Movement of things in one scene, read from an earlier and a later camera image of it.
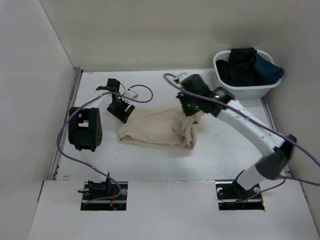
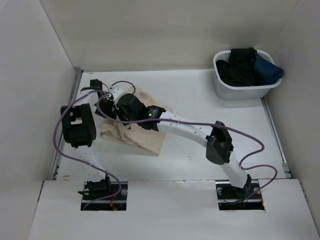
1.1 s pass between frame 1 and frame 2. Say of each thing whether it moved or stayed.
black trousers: stayed
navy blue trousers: stayed
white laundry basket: stayed
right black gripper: moved
